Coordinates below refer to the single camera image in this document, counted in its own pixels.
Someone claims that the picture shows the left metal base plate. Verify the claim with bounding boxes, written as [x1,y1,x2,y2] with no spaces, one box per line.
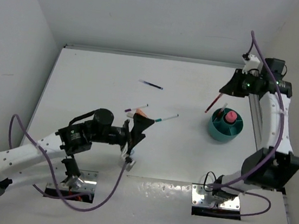
[58,170,98,193]

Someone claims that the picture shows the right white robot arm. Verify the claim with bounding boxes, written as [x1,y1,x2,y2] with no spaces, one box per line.
[211,53,299,202]

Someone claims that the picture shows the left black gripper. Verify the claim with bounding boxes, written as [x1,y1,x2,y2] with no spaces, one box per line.
[90,107,155,157]

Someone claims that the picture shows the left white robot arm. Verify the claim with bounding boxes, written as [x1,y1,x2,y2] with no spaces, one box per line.
[0,108,155,196]

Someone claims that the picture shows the metal base plate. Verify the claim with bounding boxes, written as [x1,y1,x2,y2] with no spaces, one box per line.
[58,170,98,193]
[191,184,241,212]

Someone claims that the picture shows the dark red ink refill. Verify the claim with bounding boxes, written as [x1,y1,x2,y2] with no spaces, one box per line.
[215,103,228,120]

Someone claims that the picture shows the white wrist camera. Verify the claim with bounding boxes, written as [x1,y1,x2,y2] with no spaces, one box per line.
[242,53,261,74]
[119,145,136,172]

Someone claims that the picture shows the green capped white marker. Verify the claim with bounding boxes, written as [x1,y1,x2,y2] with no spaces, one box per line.
[154,114,179,123]

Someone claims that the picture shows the pink highlighter marker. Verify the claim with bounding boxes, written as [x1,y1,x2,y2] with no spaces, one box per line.
[224,111,238,124]

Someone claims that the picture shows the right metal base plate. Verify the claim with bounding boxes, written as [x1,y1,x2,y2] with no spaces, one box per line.
[191,184,241,212]

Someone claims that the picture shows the teal round divided organizer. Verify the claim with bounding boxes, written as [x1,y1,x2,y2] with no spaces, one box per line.
[207,108,244,143]

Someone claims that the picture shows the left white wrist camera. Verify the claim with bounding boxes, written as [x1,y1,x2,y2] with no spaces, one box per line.
[119,145,136,172]

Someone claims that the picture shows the purple capped white marker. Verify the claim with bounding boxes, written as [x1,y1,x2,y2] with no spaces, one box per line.
[124,104,148,112]

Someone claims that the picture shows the blue ink refill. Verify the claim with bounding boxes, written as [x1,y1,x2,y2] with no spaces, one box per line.
[139,79,163,90]

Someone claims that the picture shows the grey eraser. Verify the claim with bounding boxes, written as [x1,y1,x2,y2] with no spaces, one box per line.
[127,112,134,119]

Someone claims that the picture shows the orange highlighter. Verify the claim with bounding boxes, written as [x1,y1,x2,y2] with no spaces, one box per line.
[135,109,147,118]

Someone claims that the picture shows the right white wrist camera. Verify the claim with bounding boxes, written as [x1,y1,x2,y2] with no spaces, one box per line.
[242,53,261,74]

